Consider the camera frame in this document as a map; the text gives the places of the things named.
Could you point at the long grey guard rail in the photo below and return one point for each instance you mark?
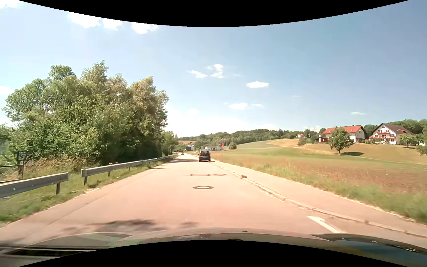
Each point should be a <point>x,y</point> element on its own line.
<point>124,165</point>

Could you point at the grass and stubble field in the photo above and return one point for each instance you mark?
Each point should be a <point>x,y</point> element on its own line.
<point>347,167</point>

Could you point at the wooded hill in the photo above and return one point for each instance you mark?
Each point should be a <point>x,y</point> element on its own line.
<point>243,136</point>

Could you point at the car's own bonnet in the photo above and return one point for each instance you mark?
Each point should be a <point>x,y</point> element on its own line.
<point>213,237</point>

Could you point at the group of tall trees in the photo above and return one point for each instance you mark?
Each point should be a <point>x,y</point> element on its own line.
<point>87,115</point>

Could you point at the road markings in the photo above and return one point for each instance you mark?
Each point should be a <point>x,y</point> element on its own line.
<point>323,223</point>

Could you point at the round lone tree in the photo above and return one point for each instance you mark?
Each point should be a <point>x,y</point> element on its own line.
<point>340,140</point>

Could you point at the grey distant building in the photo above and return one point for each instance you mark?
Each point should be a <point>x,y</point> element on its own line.
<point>190,148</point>

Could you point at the grey paved footpath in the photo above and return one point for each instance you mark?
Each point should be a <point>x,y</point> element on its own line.
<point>310,198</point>

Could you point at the red road sign on post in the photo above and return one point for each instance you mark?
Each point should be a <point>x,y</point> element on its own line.
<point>222,145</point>

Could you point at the short grey guard rail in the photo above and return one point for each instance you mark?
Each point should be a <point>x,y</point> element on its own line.
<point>17,186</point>

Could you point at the dark car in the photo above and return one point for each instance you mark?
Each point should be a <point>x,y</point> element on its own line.
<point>204,156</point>

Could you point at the small dark sign on post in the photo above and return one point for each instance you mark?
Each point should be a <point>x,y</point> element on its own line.
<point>21,156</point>

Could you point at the grass verge with guard rails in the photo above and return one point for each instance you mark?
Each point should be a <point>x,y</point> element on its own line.
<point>32,200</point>

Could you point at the white house with brown roof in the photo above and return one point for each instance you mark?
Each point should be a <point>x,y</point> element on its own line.
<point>387,134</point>

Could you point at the white house with red roof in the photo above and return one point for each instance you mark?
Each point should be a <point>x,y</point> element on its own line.
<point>348,132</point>

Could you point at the grey asphalt road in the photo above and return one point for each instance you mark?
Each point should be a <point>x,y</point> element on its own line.
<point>169,200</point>

